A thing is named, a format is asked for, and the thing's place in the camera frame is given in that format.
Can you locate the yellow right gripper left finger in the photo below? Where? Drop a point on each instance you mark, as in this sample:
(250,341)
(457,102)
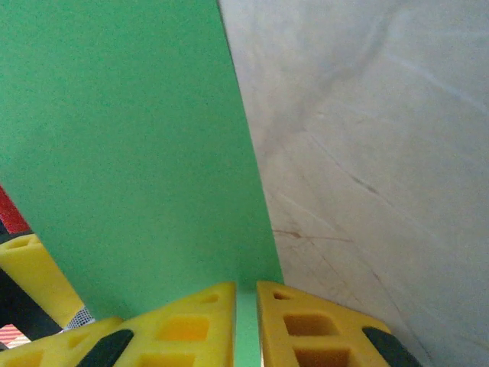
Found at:
(183,332)

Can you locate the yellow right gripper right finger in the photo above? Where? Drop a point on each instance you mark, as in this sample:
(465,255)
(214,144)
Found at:
(305,336)

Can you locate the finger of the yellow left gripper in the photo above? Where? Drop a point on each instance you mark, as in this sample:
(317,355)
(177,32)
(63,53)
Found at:
(34,267)
(42,353)

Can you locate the green square paper sheet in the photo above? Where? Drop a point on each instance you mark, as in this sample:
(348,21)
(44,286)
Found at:
(133,134)

